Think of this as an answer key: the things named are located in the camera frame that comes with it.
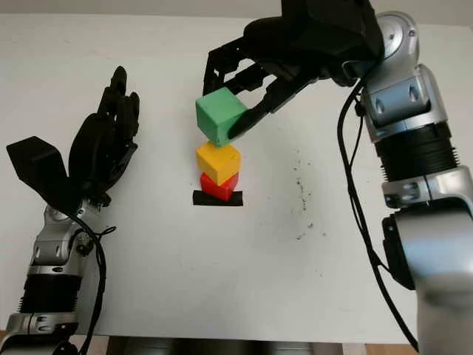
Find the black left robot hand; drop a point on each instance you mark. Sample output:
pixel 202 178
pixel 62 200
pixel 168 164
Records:
pixel 99 148

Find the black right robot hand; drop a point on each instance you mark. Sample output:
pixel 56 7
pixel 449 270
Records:
pixel 288 55

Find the green wooden block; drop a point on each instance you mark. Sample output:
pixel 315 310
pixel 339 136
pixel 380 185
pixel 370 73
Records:
pixel 218 114

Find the yellow wooden block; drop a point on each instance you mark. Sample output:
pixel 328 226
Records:
pixel 218 162

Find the red wooden block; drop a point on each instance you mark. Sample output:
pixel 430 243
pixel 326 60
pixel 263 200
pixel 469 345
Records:
pixel 218 192

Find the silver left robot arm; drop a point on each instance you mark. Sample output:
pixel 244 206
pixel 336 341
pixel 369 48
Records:
pixel 51 266

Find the black tape strip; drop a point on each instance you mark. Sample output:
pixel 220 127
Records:
pixel 201 200

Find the dark robot torso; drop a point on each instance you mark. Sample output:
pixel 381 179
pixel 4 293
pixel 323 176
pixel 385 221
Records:
pixel 221 344

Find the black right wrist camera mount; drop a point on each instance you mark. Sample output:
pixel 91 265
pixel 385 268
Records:
pixel 343 22

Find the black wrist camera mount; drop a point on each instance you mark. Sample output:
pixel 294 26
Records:
pixel 35 166
pixel 343 22

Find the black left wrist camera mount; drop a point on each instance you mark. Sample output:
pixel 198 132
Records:
pixel 35 166

